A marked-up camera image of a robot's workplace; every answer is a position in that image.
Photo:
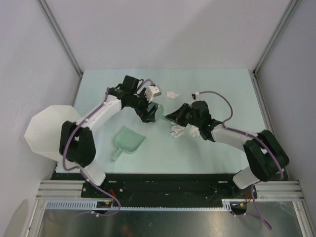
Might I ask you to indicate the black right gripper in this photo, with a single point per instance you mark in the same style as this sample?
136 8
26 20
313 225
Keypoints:
178 115

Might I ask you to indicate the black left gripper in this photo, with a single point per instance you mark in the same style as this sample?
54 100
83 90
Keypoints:
145 115

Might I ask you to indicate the green hand brush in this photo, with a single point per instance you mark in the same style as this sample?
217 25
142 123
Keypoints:
158 111

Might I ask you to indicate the green plastic dustpan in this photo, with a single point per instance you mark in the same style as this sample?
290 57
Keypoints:
127 141

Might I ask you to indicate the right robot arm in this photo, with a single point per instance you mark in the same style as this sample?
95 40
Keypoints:
264 153

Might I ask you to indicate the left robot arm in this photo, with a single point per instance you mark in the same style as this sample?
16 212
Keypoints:
77 143

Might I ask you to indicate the crumpled white paper scrap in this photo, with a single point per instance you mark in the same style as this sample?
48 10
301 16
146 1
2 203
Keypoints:
172 95
177 131
194 131

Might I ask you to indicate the white plastic bin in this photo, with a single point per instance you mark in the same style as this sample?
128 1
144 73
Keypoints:
44 130

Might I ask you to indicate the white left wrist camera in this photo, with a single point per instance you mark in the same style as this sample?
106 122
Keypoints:
151 92

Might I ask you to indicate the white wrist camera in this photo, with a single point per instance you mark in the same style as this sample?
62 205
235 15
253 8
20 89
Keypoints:
151 92
195 96

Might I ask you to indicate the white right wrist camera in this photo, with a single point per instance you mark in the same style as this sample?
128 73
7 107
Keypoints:
195 96

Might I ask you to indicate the aluminium frame rail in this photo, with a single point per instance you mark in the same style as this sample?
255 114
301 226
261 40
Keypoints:
279 191

